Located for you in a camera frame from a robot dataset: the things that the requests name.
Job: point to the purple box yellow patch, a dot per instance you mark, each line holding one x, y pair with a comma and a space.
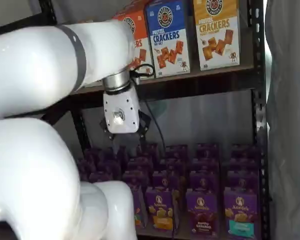
160, 210

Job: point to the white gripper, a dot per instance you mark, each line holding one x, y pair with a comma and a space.
121, 112

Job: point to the purple box brown patch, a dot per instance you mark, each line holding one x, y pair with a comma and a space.
202, 212

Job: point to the yellow pretzel crackers box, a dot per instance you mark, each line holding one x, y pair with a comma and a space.
216, 35

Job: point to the purple box orange patch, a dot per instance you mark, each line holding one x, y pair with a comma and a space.
139, 207

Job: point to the purple box teal patch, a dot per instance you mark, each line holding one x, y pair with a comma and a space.
241, 212

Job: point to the purple snack box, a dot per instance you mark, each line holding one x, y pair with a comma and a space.
100, 177
86, 167
203, 181
140, 165
96, 155
176, 151
110, 167
150, 151
165, 180
207, 150
205, 165
243, 163
136, 178
245, 150
242, 180
171, 165

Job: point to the orange pretzel crackers box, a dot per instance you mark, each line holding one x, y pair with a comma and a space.
142, 57

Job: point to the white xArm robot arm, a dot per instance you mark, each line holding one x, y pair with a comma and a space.
35, 75

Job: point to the blue pretzel crackers box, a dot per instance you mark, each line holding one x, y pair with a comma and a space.
168, 37

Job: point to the gray curtain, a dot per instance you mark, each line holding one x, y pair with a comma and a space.
290, 125

